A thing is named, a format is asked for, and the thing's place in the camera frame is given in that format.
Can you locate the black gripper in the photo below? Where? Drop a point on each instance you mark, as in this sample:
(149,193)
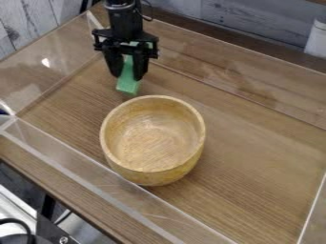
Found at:
(125,30)

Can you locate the green rectangular block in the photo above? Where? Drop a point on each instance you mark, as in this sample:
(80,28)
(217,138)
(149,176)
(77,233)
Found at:
(127,84)

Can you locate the brown wooden bowl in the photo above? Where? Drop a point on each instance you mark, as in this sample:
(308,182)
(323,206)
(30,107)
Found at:
(152,139)

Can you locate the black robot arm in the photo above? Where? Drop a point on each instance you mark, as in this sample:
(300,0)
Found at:
(133,45)

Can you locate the white cylindrical container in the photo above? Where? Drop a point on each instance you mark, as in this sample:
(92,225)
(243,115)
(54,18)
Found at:
(315,46)

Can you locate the clear acrylic tray wall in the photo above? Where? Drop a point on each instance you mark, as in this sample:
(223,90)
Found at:
(256,191)

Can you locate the black table leg bracket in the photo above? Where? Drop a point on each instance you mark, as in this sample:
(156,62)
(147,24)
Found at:
(48,231)

